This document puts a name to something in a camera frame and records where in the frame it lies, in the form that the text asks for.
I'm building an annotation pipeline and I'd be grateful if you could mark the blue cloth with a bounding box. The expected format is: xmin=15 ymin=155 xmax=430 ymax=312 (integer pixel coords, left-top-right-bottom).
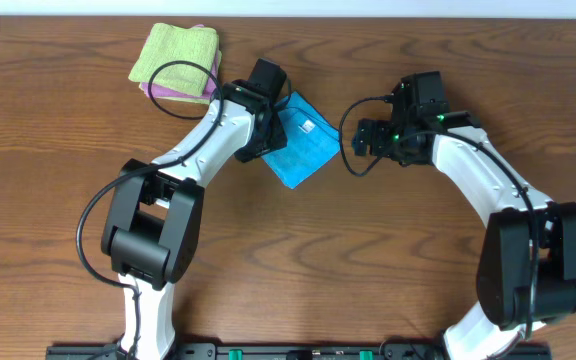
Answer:
xmin=262 ymin=91 xmax=340 ymax=189

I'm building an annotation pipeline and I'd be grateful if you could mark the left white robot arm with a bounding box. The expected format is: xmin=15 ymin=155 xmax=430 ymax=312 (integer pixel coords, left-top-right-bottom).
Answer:
xmin=101 ymin=58 xmax=287 ymax=359

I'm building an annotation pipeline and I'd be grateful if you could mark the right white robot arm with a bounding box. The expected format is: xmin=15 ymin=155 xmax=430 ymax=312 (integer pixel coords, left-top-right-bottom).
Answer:
xmin=351 ymin=71 xmax=576 ymax=359

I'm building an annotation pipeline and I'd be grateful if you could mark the light green bottom cloth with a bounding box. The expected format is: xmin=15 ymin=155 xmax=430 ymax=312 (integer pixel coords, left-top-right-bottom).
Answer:
xmin=139 ymin=50 xmax=222 ymax=105

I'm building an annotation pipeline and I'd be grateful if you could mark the pink folded cloth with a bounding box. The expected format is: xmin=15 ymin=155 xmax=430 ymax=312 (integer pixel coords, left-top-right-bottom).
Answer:
xmin=139 ymin=24 xmax=220 ymax=100

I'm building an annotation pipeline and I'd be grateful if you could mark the green folded cloth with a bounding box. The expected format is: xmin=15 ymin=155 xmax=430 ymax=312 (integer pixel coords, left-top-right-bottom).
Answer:
xmin=128 ymin=22 xmax=220 ymax=98

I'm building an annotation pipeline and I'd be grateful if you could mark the left black cable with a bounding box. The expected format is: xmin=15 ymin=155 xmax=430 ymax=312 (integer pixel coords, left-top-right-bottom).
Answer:
xmin=75 ymin=60 xmax=293 ymax=360

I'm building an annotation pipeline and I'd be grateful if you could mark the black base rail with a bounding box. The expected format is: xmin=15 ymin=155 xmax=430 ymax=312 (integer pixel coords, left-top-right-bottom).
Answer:
xmin=45 ymin=341 xmax=553 ymax=360

